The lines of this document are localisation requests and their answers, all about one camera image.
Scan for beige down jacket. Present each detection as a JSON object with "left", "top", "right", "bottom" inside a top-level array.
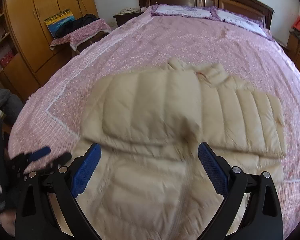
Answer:
[{"left": 73, "top": 59, "right": 287, "bottom": 239}]

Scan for black clothes on stool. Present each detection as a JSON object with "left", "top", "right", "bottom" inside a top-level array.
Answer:
[{"left": 55, "top": 14, "right": 98, "bottom": 39}]

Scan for pink floral bedspread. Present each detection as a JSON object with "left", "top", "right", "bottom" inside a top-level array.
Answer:
[{"left": 8, "top": 6, "right": 300, "bottom": 239}]

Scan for seated person in grey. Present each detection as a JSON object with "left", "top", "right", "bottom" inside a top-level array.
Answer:
[{"left": 0, "top": 88, "right": 24, "bottom": 126}]

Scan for red box on shelf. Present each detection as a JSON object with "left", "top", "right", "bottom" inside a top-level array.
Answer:
[{"left": 0, "top": 50, "right": 14, "bottom": 68}]

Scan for stool with pink cloth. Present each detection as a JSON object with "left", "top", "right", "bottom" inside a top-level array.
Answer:
[{"left": 50, "top": 18, "right": 111, "bottom": 52}]

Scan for blue yellow picture board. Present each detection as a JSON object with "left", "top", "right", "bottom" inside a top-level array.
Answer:
[{"left": 44, "top": 8, "right": 75, "bottom": 38}]

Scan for orange wooden wardrobe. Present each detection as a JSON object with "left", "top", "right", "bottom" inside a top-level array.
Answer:
[{"left": 0, "top": 0, "right": 98, "bottom": 101}]

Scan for left dark nightstand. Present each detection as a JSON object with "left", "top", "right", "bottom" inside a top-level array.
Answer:
[{"left": 113, "top": 8, "right": 142, "bottom": 27}]

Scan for right purple frilled pillow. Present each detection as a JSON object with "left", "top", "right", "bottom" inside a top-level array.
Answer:
[{"left": 216, "top": 9, "right": 273, "bottom": 40}]

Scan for purple frilled pillow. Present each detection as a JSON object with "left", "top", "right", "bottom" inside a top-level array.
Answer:
[
  {"left": 151, "top": 4, "right": 218, "bottom": 21},
  {"left": 216, "top": 9, "right": 273, "bottom": 40}
]

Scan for left purple frilled pillow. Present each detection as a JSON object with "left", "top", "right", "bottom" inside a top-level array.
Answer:
[{"left": 151, "top": 4, "right": 218, "bottom": 21}]

